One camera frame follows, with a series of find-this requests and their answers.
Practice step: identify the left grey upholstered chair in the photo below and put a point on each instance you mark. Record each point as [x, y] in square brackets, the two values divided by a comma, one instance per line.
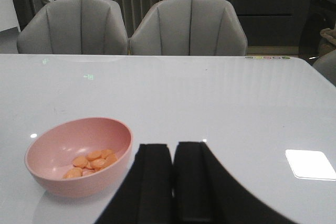
[75, 27]

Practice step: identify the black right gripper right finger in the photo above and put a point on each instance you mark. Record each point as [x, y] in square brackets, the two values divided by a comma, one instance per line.
[205, 192]

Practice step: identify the grey upholstered chair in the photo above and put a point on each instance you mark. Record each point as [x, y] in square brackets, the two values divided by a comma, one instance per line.
[189, 28]
[75, 27]

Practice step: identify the pink plastic bowl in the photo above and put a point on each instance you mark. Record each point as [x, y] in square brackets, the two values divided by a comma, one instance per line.
[50, 156]

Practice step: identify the dark glass side table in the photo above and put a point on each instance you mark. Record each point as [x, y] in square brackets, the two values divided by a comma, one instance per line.
[321, 15]

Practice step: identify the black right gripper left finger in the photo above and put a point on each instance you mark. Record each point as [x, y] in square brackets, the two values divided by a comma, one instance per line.
[145, 195]

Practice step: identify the right grey upholstered chair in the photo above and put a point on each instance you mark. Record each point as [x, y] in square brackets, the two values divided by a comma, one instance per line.
[189, 28]

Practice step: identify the dark grey counter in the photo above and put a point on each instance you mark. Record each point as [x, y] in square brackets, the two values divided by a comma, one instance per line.
[262, 11]

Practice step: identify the beige cushion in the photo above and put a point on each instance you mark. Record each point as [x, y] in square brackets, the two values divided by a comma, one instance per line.
[327, 42]

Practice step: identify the grey chair at right edge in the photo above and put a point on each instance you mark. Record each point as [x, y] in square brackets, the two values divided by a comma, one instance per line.
[325, 65]

